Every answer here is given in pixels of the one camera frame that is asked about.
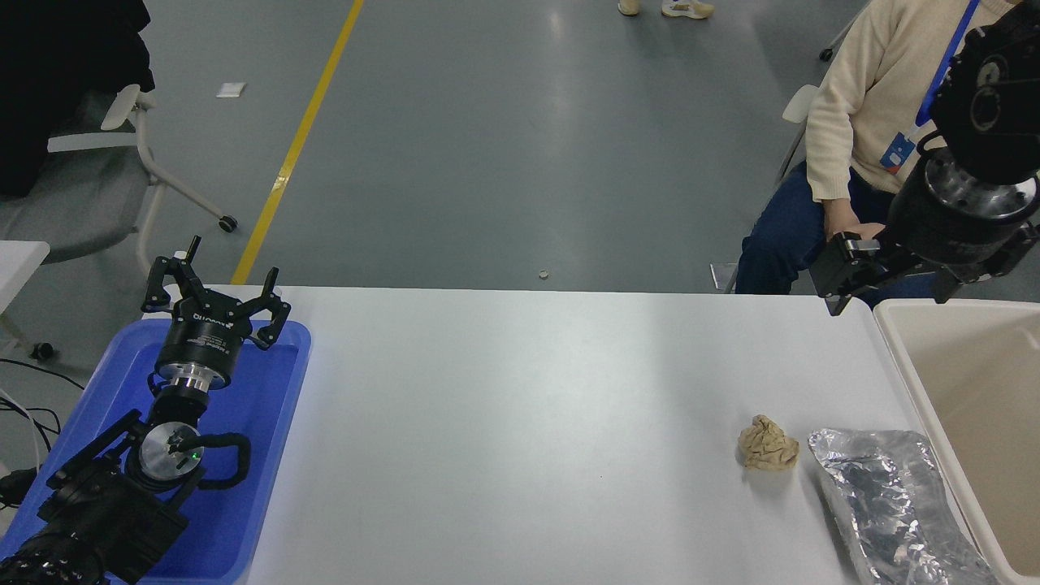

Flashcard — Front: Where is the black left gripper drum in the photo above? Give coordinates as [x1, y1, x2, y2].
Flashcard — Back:
[154, 297, 247, 384]

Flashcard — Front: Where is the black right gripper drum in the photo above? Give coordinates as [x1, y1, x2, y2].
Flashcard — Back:
[887, 162, 1037, 266]

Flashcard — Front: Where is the silver foil plate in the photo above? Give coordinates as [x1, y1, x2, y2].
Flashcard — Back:
[808, 428, 1000, 585]

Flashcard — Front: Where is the person's right hand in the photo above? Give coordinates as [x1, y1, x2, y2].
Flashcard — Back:
[825, 199, 860, 237]

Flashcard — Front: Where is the blue plastic tray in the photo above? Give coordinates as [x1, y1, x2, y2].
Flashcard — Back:
[0, 319, 312, 585]

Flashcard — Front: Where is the large pale bin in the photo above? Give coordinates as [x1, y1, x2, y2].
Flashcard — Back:
[873, 298, 1040, 585]

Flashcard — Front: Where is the person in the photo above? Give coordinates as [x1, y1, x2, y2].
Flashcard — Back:
[734, 0, 1016, 297]
[0, 0, 155, 198]

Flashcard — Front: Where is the crumpled tan paper ball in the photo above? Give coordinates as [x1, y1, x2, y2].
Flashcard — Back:
[738, 415, 800, 472]

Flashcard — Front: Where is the blue lanyard with badge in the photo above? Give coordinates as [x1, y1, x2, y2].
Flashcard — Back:
[880, 0, 982, 176]

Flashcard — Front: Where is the grey chair with white frame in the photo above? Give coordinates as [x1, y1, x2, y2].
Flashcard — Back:
[0, 84, 239, 265]

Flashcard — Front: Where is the looped black cable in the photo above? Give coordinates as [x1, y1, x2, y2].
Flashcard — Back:
[0, 396, 63, 453]

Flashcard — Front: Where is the thin black cable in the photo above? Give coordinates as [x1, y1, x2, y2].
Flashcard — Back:
[0, 358, 86, 392]

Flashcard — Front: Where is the white cable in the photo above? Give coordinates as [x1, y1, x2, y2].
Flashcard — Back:
[0, 388, 43, 472]

